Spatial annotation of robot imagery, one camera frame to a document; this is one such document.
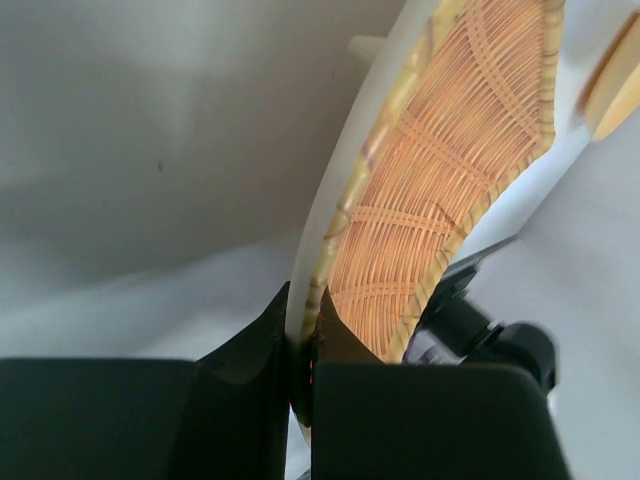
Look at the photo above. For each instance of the clear plastic bin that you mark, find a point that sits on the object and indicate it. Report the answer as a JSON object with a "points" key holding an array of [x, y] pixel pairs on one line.
{"points": [[365, 48]]}

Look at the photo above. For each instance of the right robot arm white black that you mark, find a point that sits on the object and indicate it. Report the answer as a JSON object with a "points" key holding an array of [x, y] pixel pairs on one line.
{"points": [[452, 331]]}

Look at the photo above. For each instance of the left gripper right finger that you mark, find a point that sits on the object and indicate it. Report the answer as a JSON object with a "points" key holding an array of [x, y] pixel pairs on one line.
{"points": [[373, 420]]}

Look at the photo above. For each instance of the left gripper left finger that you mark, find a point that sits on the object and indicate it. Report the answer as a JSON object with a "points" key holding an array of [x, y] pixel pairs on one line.
{"points": [[223, 416]]}

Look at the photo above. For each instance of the triangular woven bamboo tray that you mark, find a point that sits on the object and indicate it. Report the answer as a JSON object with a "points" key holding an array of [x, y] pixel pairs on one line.
{"points": [[458, 103]]}

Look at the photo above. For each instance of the beige bear plate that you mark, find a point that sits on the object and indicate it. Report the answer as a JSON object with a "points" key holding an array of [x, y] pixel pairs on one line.
{"points": [[612, 92]]}

